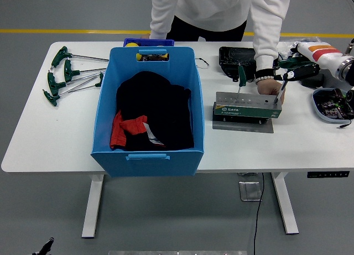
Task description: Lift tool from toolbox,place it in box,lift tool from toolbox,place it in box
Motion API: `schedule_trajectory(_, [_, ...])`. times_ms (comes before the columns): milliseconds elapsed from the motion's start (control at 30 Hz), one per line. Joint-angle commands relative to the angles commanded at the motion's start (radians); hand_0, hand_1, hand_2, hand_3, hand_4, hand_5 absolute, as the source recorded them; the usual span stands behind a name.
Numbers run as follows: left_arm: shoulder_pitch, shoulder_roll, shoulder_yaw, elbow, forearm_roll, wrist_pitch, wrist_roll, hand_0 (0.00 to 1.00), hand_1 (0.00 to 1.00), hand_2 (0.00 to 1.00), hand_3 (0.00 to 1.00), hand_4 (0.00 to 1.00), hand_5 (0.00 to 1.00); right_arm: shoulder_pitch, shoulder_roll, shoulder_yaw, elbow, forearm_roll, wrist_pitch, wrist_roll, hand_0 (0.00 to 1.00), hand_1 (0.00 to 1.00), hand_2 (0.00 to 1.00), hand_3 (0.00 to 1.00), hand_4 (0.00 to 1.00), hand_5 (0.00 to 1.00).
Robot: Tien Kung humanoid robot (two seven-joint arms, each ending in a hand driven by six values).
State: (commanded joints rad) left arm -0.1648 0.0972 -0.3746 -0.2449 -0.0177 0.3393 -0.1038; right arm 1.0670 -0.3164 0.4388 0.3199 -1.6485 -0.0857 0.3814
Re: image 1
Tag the black white robot left hand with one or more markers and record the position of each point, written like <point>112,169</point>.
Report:
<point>45,248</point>

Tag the person's right hand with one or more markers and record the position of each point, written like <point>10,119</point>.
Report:
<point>146,36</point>

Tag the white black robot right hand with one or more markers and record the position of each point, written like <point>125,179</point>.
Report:
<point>318,54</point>

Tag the person's left hand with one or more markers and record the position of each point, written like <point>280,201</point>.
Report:
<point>268,87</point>

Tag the green metal hex key stand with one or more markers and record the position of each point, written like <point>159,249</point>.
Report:
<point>249,111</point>

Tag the person's right forearm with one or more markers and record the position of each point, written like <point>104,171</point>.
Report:
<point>159,25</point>

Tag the person's left forearm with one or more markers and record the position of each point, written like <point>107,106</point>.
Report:
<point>266,50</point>

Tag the large light blue plastic box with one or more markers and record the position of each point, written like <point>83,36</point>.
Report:
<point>149,166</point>

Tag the small dark blue bin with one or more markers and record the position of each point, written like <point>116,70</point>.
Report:
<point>155,42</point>

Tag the black wristband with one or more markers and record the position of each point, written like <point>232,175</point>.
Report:
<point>264,73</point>

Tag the yellow ball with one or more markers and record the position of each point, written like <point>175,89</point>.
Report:
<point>132,44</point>

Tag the black plastic tray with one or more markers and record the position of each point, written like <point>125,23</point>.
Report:
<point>238,56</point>

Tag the dark electronic parts heap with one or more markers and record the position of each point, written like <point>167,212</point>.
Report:
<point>329,105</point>

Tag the light blue bowl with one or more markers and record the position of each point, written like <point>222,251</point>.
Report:
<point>318,111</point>

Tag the white table leg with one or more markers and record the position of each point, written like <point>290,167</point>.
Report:
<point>92,210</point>
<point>286,210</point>

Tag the black garment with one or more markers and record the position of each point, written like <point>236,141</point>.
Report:
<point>155,100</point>

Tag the thin black plug lead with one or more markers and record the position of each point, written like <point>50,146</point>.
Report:
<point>344,125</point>

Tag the person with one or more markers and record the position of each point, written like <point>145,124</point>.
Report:
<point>215,6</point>

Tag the red garment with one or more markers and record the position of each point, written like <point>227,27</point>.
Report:
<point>132,126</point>

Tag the black table control panel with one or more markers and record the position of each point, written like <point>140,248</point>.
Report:
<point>326,174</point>

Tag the square metal floor plate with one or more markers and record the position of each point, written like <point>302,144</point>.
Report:
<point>249,191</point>

